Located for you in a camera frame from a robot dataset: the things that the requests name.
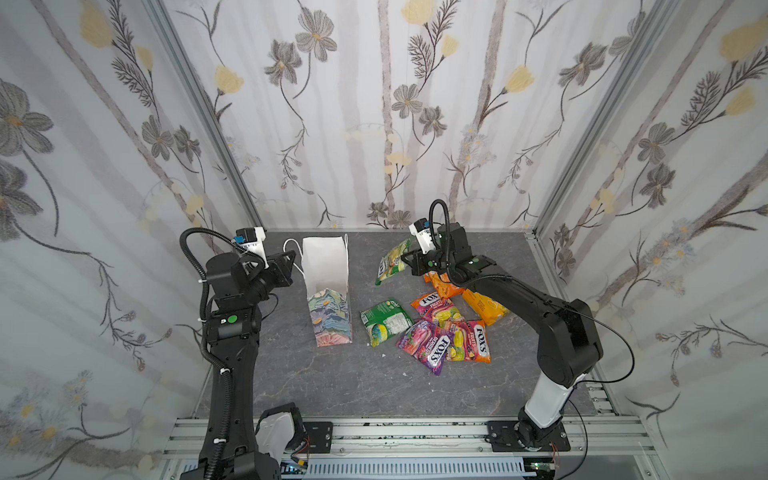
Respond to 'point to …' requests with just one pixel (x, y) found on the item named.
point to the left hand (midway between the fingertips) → (290, 244)
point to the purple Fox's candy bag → (428, 343)
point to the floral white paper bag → (327, 277)
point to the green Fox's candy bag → (385, 321)
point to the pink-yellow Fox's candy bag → (437, 309)
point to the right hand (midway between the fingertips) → (399, 247)
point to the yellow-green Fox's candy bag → (392, 262)
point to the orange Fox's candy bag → (477, 345)
